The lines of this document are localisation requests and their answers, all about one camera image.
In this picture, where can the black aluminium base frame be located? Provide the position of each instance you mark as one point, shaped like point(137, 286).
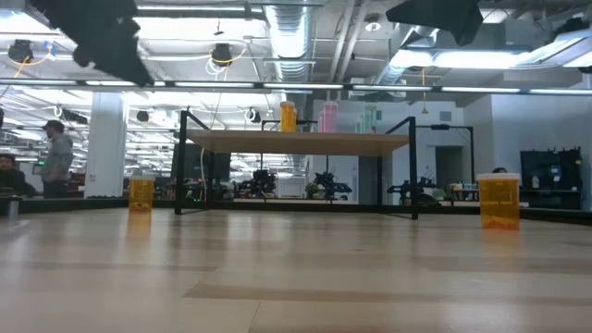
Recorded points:
point(439, 211)
point(55, 203)

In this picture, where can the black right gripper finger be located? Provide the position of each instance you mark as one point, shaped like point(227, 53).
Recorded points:
point(444, 16)

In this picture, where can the black background robot arm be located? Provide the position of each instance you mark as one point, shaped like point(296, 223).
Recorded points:
point(263, 182)
point(330, 185)
point(411, 189)

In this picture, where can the small green plant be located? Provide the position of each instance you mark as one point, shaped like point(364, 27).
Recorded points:
point(314, 189)

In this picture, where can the white building pillar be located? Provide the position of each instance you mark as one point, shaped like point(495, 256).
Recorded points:
point(107, 148)

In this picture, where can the person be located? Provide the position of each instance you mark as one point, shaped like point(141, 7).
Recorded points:
point(11, 180)
point(499, 170)
point(57, 157)

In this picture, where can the wide orange medicine bottle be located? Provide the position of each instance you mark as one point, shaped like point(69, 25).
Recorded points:
point(498, 203)
point(141, 194)

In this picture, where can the long light strip bar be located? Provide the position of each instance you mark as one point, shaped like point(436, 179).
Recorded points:
point(208, 84)

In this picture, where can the silver spiral air duct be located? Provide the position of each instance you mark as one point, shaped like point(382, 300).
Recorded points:
point(386, 74)
point(289, 37)

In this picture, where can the grey metal post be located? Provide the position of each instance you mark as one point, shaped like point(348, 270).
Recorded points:
point(13, 205)

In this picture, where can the black round ceiling lamp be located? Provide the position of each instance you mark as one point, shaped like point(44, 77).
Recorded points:
point(253, 115)
point(142, 115)

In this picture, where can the black ceiling track light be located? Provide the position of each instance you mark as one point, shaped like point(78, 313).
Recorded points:
point(74, 116)

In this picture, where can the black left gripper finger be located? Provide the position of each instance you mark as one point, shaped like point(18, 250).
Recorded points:
point(120, 60)

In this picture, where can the small orange medicine bottle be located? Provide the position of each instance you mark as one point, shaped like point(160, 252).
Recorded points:
point(287, 118)

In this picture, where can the wooden shelf with black frame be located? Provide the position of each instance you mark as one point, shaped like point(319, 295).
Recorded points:
point(296, 142)

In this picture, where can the black cabinet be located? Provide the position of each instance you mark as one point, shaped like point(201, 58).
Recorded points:
point(550, 166)

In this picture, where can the grey door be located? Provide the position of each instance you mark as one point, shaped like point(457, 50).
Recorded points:
point(448, 162)

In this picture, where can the grey wall vent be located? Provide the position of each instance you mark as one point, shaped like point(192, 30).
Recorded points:
point(445, 115)

